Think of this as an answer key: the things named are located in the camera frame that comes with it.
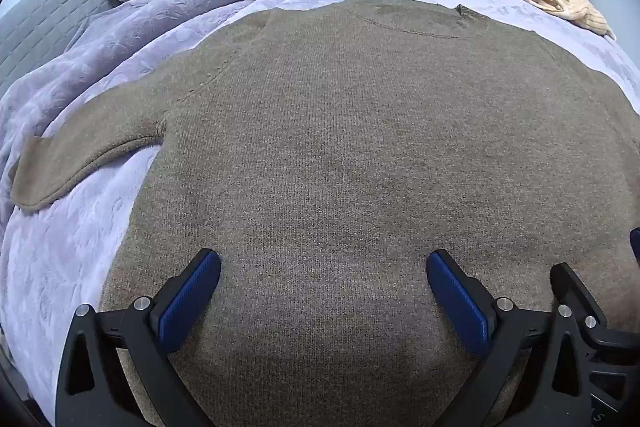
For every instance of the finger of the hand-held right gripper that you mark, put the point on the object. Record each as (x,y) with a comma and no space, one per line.
(636,247)
(575,289)

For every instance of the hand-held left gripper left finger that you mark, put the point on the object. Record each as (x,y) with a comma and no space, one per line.
(192,302)

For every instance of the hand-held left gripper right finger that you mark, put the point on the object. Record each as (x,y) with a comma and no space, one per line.
(457,302)

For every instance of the olive knit sweater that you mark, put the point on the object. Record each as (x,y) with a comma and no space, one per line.
(325,157)

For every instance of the lavender plush blanket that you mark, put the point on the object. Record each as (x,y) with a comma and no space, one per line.
(60,282)

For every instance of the grey quilted headboard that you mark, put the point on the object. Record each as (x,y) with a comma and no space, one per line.
(45,27)

